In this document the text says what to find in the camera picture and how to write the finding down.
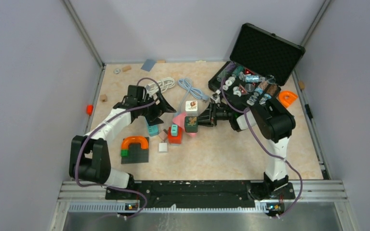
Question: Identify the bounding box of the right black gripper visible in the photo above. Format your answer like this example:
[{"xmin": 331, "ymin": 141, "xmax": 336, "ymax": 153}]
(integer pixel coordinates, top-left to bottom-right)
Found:
[{"xmin": 194, "ymin": 102, "xmax": 233, "ymax": 127}]

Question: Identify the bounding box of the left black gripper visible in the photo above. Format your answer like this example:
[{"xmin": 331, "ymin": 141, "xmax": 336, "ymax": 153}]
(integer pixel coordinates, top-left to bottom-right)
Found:
[{"xmin": 138, "ymin": 91, "xmax": 175, "ymax": 126}]

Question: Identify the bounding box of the dark green cube adapter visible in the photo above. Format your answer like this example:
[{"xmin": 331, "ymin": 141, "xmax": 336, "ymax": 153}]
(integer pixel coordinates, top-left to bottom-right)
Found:
[{"xmin": 184, "ymin": 116, "xmax": 198, "ymax": 133}]

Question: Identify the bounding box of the teal power strip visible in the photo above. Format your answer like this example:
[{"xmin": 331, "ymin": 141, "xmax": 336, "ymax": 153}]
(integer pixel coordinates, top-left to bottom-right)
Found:
[{"xmin": 146, "ymin": 120, "xmax": 159, "ymax": 137}]

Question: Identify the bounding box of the white cube socket adapter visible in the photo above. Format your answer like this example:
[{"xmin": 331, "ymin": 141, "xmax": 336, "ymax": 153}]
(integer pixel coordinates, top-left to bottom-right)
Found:
[{"xmin": 185, "ymin": 100, "xmax": 198, "ymax": 116}]

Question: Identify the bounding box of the teal small plug adapter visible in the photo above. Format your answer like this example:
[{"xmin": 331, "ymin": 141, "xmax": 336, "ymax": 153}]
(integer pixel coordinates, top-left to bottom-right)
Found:
[{"xmin": 170, "ymin": 124, "xmax": 179, "ymax": 137}]

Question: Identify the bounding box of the pink triangular power strip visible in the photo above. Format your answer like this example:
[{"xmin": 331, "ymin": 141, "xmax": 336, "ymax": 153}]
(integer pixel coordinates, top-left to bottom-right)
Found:
[{"xmin": 172, "ymin": 112, "xmax": 197, "ymax": 138}]

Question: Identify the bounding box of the red cube socket adapter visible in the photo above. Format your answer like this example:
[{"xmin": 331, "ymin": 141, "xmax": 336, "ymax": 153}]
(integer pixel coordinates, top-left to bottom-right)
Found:
[{"xmin": 168, "ymin": 127, "xmax": 183, "ymax": 144}]

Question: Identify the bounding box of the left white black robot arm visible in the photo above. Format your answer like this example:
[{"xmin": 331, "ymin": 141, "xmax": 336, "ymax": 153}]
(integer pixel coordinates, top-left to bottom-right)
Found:
[{"xmin": 69, "ymin": 85, "xmax": 176, "ymax": 199}]

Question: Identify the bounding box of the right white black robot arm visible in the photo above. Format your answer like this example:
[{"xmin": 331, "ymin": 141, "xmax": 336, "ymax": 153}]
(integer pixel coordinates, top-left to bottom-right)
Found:
[{"xmin": 198, "ymin": 98, "xmax": 296, "ymax": 198}]

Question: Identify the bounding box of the pink brown charger plug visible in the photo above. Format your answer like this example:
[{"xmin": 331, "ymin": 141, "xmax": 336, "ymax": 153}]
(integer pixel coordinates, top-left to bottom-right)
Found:
[{"xmin": 158, "ymin": 129, "xmax": 168, "ymax": 142}]

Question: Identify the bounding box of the orange arch block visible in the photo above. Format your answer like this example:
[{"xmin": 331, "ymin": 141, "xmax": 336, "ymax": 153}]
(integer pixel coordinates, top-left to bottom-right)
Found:
[{"xmin": 120, "ymin": 136, "xmax": 149, "ymax": 150}]

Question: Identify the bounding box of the small white charger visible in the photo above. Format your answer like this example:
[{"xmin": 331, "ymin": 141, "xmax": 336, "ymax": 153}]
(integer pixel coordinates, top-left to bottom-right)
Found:
[{"xmin": 158, "ymin": 142, "xmax": 168, "ymax": 153}]

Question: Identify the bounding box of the dark grey building baseplate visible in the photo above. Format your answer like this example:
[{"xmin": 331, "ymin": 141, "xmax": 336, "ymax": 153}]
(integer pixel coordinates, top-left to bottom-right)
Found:
[{"xmin": 121, "ymin": 137, "xmax": 149, "ymax": 165}]

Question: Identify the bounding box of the grey blue card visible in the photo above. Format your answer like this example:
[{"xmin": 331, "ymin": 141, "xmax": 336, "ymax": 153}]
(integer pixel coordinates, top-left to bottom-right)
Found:
[{"xmin": 141, "ymin": 59, "xmax": 157, "ymax": 72}]

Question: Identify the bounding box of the green small brick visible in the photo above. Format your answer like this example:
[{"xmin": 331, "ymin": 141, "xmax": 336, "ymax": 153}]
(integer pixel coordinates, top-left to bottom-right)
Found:
[{"xmin": 120, "ymin": 150, "xmax": 129, "ymax": 157}]

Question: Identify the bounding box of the wooden block top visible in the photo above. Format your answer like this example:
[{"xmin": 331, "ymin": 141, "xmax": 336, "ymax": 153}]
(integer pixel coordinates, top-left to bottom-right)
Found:
[{"xmin": 121, "ymin": 65, "xmax": 132, "ymax": 72}]

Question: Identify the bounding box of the wooden block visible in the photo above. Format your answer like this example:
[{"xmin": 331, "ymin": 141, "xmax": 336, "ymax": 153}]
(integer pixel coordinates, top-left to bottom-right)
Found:
[
  {"xmin": 121, "ymin": 65, "xmax": 132, "ymax": 72},
  {"xmin": 298, "ymin": 80, "xmax": 305, "ymax": 90},
  {"xmin": 99, "ymin": 94, "xmax": 108, "ymax": 102}
]

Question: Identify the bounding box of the wooden block left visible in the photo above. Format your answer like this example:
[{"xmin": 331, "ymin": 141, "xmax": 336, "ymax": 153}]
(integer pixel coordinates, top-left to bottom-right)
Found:
[{"xmin": 99, "ymin": 94, "xmax": 108, "ymax": 102}]

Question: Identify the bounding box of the red orange clip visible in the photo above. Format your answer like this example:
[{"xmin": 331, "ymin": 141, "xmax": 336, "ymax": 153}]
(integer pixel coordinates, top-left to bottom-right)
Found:
[{"xmin": 86, "ymin": 104, "xmax": 94, "ymax": 116}]

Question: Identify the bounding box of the black open case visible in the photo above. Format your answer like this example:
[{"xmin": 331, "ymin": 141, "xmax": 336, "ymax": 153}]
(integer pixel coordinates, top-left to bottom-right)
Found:
[{"xmin": 208, "ymin": 23, "xmax": 305, "ymax": 111}]

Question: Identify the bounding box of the orange arch toy right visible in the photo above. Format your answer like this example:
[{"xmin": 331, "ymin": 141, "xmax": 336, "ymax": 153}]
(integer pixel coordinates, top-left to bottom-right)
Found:
[{"xmin": 278, "ymin": 90, "xmax": 298, "ymax": 108}]

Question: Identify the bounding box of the wooden block right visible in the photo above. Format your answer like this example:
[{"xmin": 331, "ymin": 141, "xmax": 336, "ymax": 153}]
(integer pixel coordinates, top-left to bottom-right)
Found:
[{"xmin": 298, "ymin": 80, "xmax": 305, "ymax": 90}]

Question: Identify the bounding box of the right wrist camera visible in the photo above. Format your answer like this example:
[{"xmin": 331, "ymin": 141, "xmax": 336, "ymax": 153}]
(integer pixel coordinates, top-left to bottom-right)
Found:
[{"xmin": 211, "ymin": 90, "xmax": 221, "ymax": 103}]

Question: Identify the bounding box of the white coiled cable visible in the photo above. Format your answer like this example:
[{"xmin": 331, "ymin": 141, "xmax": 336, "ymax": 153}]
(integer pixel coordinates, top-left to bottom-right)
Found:
[{"xmin": 145, "ymin": 77, "xmax": 176, "ymax": 96}]

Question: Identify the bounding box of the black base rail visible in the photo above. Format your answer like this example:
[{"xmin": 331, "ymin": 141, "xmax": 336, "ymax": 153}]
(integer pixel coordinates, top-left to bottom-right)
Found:
[{"xmin": 105, "ymin": 180, "xmax": 296, "ymax": 208}]

